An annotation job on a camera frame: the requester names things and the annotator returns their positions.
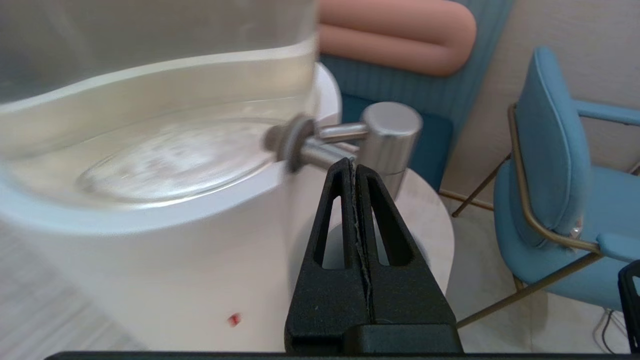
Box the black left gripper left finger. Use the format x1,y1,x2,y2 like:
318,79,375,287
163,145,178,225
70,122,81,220
284,158,374,352

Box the pink bolster cushion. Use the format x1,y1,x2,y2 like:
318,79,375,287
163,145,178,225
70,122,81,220
318,0,477,77

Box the clear water dispenser white base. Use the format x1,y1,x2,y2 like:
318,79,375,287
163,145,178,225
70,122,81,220
0,0,352,353

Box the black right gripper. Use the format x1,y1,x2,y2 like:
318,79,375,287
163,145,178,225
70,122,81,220
618,259,640,342

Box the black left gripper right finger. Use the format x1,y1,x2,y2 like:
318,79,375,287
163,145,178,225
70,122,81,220
354,163,464,352

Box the black floor cable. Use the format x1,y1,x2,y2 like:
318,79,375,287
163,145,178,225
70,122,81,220
594,308,622,354

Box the blue armchair gold frame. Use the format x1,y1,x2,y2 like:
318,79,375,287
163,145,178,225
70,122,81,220
451,45,640,330

